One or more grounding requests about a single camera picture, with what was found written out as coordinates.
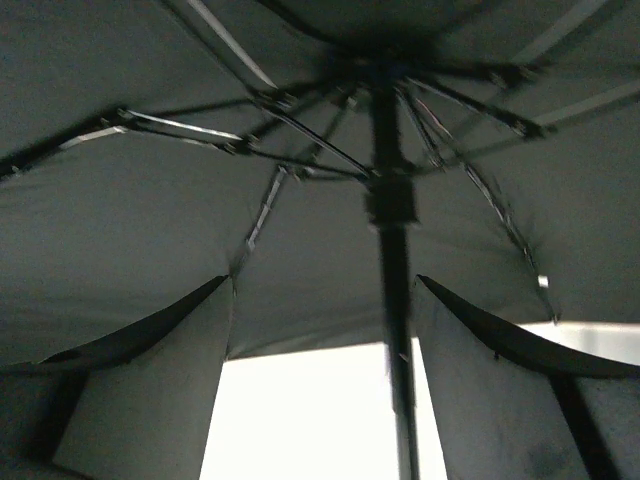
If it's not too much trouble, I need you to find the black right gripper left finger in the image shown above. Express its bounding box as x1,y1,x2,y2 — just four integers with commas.
1,276,234,479

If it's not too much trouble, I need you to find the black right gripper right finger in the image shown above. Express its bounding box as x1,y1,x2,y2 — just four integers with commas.
413,275,639,479

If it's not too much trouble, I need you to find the beige and black folding umbrella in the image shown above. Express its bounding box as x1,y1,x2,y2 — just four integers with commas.
1,1,639,479

